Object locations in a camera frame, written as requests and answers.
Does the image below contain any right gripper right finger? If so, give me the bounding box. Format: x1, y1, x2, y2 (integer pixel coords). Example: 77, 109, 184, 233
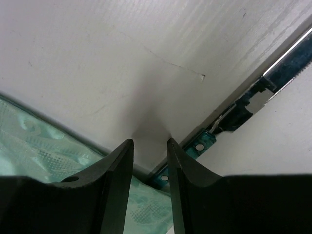
167, 138, 312, 234

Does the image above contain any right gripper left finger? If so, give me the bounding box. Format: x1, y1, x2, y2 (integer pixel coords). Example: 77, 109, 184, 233
0, 139, 134, 234

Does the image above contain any green patterned cloth napkin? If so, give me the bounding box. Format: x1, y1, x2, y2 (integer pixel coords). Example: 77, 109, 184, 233
0, 99, 173, 234

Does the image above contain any green handled knife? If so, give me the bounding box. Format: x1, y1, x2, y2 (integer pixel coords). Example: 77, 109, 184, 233
146, 26, 312, 190

